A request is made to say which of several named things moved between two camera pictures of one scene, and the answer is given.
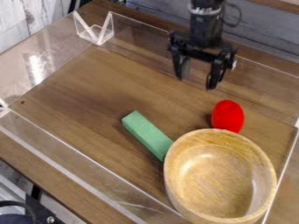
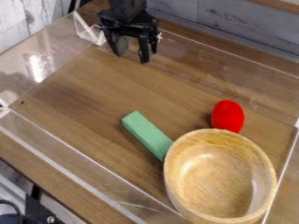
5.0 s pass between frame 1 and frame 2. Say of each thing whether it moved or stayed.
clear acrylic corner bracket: stayed
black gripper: moved
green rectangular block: stayed
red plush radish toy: stayed
